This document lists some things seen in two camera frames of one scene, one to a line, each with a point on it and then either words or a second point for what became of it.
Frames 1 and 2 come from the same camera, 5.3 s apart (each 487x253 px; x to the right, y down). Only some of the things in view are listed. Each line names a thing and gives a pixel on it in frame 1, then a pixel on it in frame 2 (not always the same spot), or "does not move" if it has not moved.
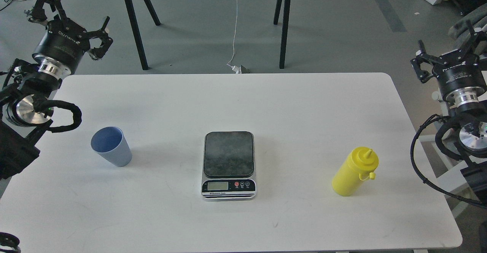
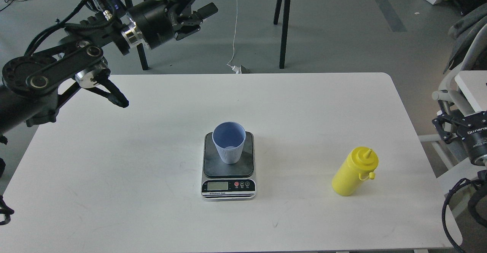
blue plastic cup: x=110 y=142 → x=229 y=137
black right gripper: x=461 y=79 → x=472 y=129
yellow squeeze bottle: x=360 y=163 does not move
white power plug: x=237 y=70 does not move
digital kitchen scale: x=229 y=170 does not move
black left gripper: x=60 y=51 → x=153 y=18
